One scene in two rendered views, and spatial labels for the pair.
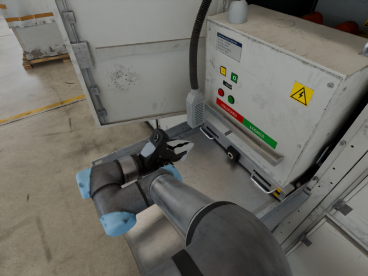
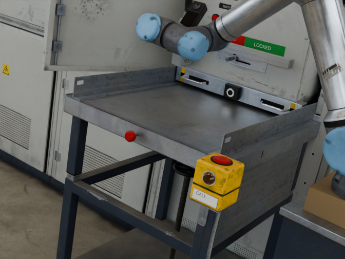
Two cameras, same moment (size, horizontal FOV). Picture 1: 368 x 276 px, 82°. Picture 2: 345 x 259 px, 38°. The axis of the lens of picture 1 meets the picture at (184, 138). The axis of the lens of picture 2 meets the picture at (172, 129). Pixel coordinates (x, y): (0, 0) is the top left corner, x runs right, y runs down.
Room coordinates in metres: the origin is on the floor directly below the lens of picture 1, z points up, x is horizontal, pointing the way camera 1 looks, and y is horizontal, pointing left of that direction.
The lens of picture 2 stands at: (-0.99, 0.72, 1.30)
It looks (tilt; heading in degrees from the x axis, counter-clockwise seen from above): 18 degrees down; 336
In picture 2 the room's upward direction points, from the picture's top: 10 degrees clockwise
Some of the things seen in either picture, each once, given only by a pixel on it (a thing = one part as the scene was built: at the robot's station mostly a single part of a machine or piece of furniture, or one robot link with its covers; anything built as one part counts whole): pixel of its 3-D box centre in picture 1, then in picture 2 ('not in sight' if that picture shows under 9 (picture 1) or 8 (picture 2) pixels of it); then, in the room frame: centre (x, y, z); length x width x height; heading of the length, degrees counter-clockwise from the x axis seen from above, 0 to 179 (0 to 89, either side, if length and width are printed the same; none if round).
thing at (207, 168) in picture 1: (195, 184); (199, 116); (0.51, -0.05, 0.80); 0.68 x 0.62 x 0.06; 123
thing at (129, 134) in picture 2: not in sight; (132, 135); (0.31, 0.25, 0.79); 0.04 x 0.03 x 0.03; 123
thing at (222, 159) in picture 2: not in sight; (221, 162); (-0.10, 0.19, 0.90); 0.04 x 0.04 x 0.02
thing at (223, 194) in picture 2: not in sight; (216, 181); (-0.10, 0.19, 0.85); 0.08 x 0.08 x 0.10; 33
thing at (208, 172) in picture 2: not in sight; (207, 178); (-0.12, 0.23, 0.87); 0.03 x 0.01 x 0.03; 33
